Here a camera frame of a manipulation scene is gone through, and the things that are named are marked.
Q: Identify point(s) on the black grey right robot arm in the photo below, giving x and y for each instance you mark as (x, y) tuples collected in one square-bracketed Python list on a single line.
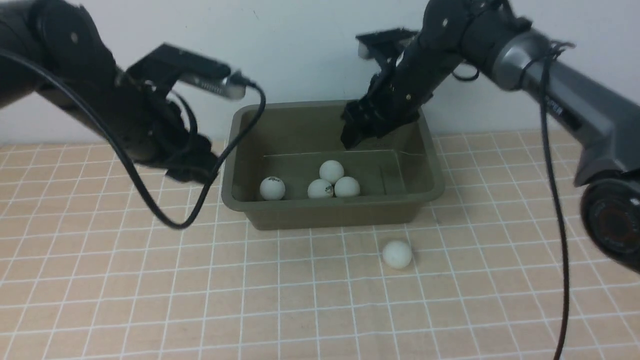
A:
[(487, 35)]

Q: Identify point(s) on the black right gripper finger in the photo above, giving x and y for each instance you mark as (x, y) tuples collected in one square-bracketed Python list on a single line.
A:
[(359, 129)]

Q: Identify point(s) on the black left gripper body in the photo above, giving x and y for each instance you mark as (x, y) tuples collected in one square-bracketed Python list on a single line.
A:
[(152, 131)]

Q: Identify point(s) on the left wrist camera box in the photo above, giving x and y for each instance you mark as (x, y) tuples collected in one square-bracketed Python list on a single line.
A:
[(167, 64)]

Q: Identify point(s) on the checkered beige tablecloth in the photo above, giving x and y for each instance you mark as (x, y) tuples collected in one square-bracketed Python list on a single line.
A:
[(87, 272)]

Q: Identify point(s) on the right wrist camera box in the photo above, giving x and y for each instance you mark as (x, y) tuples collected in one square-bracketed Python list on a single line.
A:
[(384, 46)]

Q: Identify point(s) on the white ball with logo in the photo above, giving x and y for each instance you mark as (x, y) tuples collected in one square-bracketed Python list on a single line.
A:
[(320, 189)]

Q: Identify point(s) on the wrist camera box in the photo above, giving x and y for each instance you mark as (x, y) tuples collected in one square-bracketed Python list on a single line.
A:
[(167, 64), (384, 46)]

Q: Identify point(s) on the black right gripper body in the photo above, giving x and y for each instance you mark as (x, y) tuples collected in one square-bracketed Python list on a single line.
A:
[(396, 94)]

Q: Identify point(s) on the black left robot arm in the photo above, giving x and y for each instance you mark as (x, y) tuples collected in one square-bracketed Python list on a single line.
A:
[(62, 39)]

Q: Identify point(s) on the plain white ball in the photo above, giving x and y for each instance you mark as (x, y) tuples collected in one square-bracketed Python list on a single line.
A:
[(397, 254), (347, 187)]

